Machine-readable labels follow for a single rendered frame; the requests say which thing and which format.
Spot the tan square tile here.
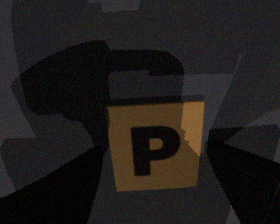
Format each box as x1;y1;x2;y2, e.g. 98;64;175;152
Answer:
104;99;205;192

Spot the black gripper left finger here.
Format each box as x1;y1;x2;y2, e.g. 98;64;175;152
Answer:
0;147;104;224

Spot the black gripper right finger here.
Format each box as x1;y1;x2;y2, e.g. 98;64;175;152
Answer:
206;139;280;224

